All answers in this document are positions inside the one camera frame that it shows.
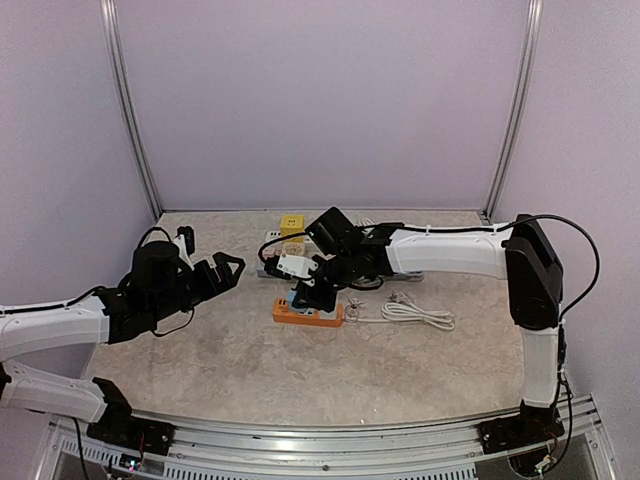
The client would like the right aluminium frame post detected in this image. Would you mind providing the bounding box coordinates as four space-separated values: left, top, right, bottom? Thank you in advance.
481 0 544 223

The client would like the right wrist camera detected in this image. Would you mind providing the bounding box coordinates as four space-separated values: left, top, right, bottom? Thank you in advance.
264 254 319 281

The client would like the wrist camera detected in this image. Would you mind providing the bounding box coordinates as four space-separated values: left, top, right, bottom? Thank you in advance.
173 226 195 265
264 254 319 281

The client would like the front aluminium rail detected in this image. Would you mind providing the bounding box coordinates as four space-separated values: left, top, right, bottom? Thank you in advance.
47 394 616 480

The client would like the white charger with cable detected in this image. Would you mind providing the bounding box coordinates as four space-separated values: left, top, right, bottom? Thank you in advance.
325 297 363 324

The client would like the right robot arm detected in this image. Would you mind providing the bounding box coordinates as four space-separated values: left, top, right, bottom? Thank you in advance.
276 207 563 444

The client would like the yellow cube socket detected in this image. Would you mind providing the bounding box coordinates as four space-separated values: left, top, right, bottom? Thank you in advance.
280 214 305 243

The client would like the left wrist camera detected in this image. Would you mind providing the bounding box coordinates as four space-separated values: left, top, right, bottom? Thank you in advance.
173 226 195 265

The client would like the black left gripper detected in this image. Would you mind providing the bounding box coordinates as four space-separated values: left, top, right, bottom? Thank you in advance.
149 251 244 322

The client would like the beige cube socket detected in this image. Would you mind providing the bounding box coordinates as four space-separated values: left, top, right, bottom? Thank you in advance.
281 241 306 256

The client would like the left aluminium frame post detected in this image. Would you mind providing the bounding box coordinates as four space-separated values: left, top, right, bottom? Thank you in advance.
99 0 163 221

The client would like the white power strip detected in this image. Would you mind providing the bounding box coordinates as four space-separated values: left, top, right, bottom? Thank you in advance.
265 217 375 251

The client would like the aluminium frame post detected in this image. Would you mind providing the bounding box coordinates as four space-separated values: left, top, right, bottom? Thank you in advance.
481 0 544 223
99 0 163 221

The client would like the blue power strip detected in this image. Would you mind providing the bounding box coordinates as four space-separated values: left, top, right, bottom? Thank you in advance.
256 268 424 288

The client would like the orange power strip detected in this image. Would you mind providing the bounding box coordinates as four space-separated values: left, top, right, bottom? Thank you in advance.
271 289 456 332

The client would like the pink plug adapter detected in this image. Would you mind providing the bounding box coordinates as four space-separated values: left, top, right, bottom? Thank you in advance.
262 249 279 260

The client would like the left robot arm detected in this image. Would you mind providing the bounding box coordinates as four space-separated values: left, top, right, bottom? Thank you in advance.
1 236 246 445

